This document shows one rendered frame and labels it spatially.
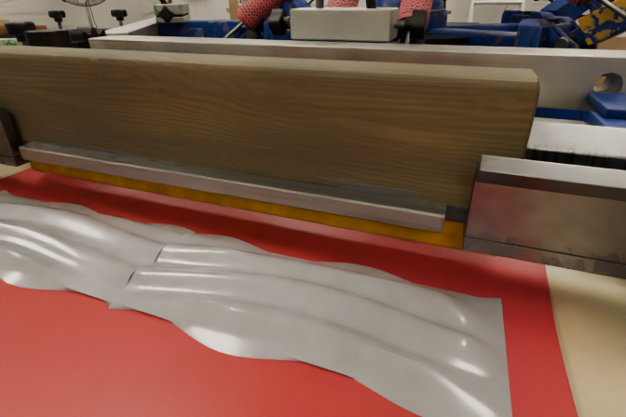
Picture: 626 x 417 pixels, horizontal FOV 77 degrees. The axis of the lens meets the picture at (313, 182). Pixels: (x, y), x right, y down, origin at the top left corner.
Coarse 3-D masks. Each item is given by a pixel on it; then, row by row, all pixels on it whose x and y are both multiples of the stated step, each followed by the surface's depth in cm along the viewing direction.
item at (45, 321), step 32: (32, 192) 31; (64, 192) 30; (96, 192) 30; (128, 192) 30; (192, 224) 26; (0, 288) 20; (0, 320) 18; (32, 320) 18; (64, 320) 18; (0, 352) 17; (32, 352) 17; (0, 384) 15
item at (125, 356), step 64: (320, 256) 23; (384, 256) 23; (448, 256) 23; (128, 320) 18; (512, 320) 18; (64, 384) 15; (128, 384) 15; (192, 384) 15; (256, 384) 15; (320, 384) 15; (512, 384) 15
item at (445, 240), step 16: (64, 176) 32; (80, 176) 31; (96, 176) 30; (112, 176) 29; (160, 192) 28; (176, 192) 28; (192, 192) 27; (208, 192) 27; (240, 208) 27; (256, 208) 26; (272, 208) 25; (288, 208) 25; (336, 224) 24; (352, 224) 24; (368, 224) 23; (384, 224) 23; (416, 240) 23; (432, 240) 22; (448, 240) 22; (496, 256) 22
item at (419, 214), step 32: (32, 160) 28; (64, 160) 27; (96, 160) 26; (128, 160) 26; (160, 160) 26; (224, 192) 23; (256, 192) 22; (288, 192) 22; (320, 192) 21; (352, 192) 21; (416, 224) 20
